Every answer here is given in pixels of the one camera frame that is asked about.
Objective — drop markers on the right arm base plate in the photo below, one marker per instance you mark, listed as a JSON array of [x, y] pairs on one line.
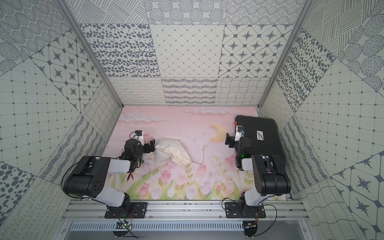
[[234, 210]]

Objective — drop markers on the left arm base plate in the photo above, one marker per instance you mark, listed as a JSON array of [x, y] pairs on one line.
[[134, 210]]

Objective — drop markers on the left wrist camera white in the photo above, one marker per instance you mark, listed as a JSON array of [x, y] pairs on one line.
[[139, 136]]

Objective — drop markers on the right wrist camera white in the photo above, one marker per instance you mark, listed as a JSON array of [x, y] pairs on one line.
[[239, 133]]

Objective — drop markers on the aluminium mounting rail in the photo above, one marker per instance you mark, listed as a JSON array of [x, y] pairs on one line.
[[188, 210]]

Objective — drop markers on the white bag drawstring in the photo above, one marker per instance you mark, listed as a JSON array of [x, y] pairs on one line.
[[198, 154]]

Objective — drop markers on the black plastic tool case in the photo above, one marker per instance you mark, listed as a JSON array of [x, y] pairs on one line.
[[263, 134]]

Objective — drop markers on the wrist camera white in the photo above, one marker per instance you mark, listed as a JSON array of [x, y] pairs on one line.
[[139, 136], [239, 133]]

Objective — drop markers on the cream cloth soil bag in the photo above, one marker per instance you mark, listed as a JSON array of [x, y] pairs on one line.
[[166, 149]]

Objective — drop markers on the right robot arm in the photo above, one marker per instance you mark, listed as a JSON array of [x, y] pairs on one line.
[[270, 179]]

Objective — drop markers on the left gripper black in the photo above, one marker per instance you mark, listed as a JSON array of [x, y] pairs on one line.
[[146, 146]]

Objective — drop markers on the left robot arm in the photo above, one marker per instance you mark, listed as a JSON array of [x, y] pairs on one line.
[[87, 178]]

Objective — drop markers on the small circuit board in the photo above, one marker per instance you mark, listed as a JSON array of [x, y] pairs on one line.
[[124, 226]]

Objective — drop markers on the red and black clip leads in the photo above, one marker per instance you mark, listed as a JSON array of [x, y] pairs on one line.
[[130, 176]]

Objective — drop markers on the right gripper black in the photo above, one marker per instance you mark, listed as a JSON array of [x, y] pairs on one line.
[[231, 139]]

